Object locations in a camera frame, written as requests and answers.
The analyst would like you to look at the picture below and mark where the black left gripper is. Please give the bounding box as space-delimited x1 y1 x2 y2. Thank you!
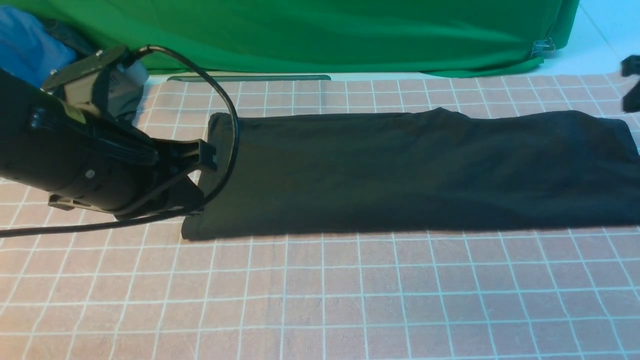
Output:
47 137 218 221

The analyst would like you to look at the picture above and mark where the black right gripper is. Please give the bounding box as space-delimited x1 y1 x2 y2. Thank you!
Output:
620 55 640 114

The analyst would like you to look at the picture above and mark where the dark gray long-sleeve top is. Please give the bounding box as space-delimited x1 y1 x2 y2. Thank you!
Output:
182 108 640 240

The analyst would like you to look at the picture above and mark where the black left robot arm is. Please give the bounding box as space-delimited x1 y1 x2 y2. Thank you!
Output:
0 71 218 221

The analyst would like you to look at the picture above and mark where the metal binder clip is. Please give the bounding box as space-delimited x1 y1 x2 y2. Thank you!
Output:
530 38 556 58

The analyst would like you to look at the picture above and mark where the pink grid-pattern table mat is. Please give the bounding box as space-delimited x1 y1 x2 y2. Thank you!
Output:
0 71 640 360

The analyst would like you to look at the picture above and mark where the green strip at table edge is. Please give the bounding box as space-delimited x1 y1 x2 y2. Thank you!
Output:
167 74 332 84

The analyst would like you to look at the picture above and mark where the blue crumpled garment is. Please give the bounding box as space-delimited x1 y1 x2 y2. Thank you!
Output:
0 5 77 88

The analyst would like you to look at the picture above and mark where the green backdrop cloth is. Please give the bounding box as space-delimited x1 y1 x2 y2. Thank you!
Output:
1 0 579 78

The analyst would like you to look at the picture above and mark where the black left camera cable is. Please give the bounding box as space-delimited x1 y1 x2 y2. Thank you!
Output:
0 45 241 238

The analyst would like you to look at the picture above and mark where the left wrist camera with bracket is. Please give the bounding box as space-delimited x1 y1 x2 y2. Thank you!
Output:
41 45 141 118

